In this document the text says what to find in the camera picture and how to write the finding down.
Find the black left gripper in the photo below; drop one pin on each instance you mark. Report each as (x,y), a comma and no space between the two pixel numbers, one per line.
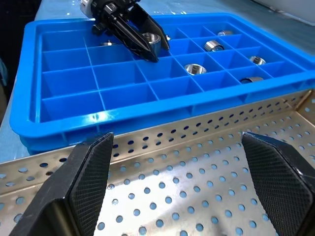
(115,6)

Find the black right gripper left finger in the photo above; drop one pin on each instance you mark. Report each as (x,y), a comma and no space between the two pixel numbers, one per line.
(73,186)

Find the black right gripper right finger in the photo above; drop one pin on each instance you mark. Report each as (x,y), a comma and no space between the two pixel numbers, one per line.
(283,186)

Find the silver metal roller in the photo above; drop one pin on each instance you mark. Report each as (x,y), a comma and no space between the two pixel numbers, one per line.
(251,79)
(213,45)
(225,32)
(155,40)
(195,68)
(257,60)
(108,43)

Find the blue plastic compartment tray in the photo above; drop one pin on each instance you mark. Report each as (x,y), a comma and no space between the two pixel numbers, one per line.
(69,81)

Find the perforated steel tray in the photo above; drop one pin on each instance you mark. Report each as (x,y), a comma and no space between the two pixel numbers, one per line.
(172,177)

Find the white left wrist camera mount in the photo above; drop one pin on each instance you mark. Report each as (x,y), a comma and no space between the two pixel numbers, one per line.
(85,6)

